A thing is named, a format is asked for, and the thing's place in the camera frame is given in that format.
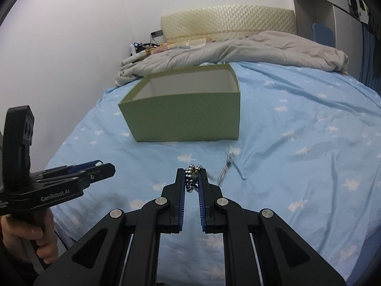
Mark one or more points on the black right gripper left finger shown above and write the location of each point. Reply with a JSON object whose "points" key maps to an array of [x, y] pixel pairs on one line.
{"points": [[123, 247]]}

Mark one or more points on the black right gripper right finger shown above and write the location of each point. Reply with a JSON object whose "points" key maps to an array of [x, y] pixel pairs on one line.
{"points": [[260, 248]]}

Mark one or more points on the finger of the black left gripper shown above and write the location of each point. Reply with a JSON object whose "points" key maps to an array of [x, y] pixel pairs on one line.
{"points": [[92, 171]]}

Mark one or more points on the person's left hand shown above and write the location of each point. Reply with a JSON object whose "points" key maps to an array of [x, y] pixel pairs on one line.
{"points": [[14, 230]]}

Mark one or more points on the light blue bed sheet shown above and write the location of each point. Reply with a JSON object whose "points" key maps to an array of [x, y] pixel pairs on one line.
{"points": [[309, 149]]}

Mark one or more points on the cluttered bedside table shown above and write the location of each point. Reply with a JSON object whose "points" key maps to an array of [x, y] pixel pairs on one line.
{"points": [[139, 51]]}

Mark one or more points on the green cardboard box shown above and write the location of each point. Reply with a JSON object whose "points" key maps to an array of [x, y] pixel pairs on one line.
{"points": [[199, 103]]}

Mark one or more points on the patterned pillow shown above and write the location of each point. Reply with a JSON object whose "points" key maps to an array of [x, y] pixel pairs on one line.
{"points": [[189, 44]]}

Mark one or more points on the grey duvet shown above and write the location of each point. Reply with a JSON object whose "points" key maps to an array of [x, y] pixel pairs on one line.
{"points": [[269, 47]]}

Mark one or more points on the cream quilted headboard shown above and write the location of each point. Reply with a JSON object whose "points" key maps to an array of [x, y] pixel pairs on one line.
{"points": [[220, 23]]}

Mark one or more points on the blue curtain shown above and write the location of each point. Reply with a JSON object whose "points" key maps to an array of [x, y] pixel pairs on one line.
{"points": [[370, 69]]}

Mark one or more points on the blue chair back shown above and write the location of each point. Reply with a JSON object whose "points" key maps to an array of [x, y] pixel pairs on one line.
{"points": [[323, 35]]}

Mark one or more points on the grey wardrobe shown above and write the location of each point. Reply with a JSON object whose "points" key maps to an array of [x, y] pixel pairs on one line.
{"points": [[334, 14]]}

